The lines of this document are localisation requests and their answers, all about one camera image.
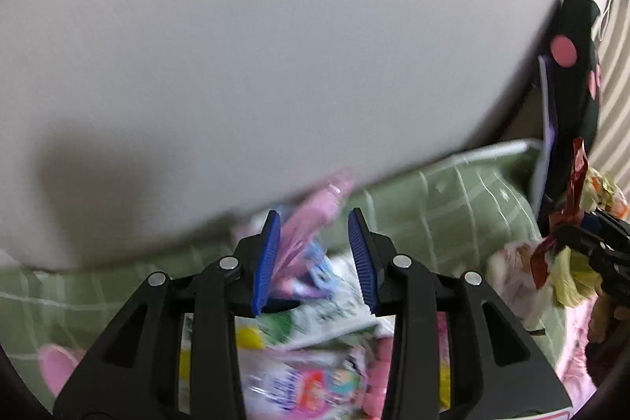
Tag pink soft object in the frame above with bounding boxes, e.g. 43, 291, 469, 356
38, 344, 89, 397

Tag black cloth with pink dots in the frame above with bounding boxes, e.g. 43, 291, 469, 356
534, 0, 604, 234

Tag red snack wrapper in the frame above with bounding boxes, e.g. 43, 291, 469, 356
530, 138, 590, 290

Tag beige striped cloth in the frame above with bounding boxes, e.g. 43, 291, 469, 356
586, 0, 630, 187

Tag green white snack wrapper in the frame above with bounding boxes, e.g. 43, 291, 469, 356
261, 272, 395, 348

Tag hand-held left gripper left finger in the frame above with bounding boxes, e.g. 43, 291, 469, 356
53, 209, 281, 420

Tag person's right hand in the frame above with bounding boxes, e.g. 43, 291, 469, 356
588, 294, 623, 344

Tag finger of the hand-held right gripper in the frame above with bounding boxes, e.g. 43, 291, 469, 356
587, 208, 630, 238
556, 226, 630, 300

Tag pink blanket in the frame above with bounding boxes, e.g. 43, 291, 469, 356
554, 297, 599, 401

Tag yellow plastic bag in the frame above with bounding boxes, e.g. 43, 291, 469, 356
551, 169, 630, 308

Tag colourful printed snack wrapper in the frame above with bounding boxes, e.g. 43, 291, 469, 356
241, 346, 370, 417

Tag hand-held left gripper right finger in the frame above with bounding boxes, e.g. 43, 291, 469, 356
347, 207, 574, 420

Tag green checked bed sheet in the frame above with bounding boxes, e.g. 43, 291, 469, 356
0, 139, 567, 411

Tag white crumpled tissue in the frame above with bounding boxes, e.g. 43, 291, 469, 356
486, 240, 543, 318

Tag blue white snack wrapper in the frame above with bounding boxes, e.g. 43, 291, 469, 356
295, 243, 356, 299

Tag yellow snack wrapper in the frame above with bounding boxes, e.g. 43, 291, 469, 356
178, 314, 267, 411

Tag pale pink snack wrapper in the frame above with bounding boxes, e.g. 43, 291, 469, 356
273, 169, 358, 297

